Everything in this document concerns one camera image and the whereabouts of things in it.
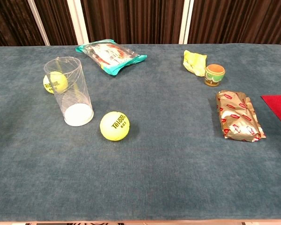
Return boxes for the gold red snack packet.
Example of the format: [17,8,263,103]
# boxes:
[215,90,266,143]

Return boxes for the dark brown pleated curtain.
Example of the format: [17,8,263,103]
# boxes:
[0,0,281,47]

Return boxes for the teal snack bag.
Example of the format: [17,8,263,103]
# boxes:
[75,38,148,77]

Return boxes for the clear plastic cup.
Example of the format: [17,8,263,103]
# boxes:
[43,56,95,127]

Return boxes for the white frame bar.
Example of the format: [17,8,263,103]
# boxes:
[67,0,89,45]
[27,0,51,46]
[178,0,194,45]

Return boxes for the red envelope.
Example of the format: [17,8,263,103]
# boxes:
[260,94,281,132]

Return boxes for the yellow tennis ball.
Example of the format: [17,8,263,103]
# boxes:
[43,71,68,94]
[99,111,130,142]

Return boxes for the small orange green cup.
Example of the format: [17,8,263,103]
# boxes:
[204,64,226,87]

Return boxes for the teal table cloth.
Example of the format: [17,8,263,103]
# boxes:
[0,44,281,222]

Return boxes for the crumpled yellow wrapper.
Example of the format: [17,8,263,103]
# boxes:
[183,50,207,77]

